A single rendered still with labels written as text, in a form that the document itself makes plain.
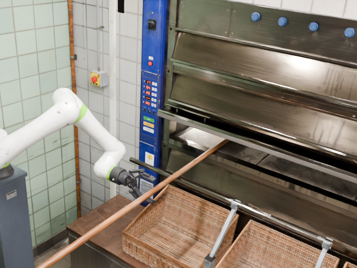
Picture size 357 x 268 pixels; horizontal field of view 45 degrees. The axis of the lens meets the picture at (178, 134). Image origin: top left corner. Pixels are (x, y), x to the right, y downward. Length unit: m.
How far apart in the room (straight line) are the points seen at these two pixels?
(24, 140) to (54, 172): 1.36
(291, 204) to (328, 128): 0.53
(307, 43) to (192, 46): 0.68
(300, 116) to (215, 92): 0.52
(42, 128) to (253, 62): 1.15
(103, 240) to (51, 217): 0.86
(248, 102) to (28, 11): 1.51
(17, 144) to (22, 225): 0.61
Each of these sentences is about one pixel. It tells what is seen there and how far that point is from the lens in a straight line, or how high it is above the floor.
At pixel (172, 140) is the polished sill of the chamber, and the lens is 2.83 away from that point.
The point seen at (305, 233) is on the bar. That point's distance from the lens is 2.16.
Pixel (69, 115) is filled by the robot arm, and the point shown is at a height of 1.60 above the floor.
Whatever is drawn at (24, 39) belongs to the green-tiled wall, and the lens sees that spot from 3.00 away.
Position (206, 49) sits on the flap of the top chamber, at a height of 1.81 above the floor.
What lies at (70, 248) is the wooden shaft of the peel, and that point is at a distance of 1.90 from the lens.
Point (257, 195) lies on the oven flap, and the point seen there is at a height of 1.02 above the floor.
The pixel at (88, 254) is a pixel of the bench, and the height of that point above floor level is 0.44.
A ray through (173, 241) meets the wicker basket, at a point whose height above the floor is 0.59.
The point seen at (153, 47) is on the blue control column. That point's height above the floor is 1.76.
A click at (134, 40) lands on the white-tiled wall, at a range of 2.82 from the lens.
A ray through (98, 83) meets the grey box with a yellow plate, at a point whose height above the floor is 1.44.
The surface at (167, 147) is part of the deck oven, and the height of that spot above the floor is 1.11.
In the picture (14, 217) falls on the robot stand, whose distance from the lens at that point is 2.53.
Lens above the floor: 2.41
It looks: 25 degrees down
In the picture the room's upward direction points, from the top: 4 degrees clockwise
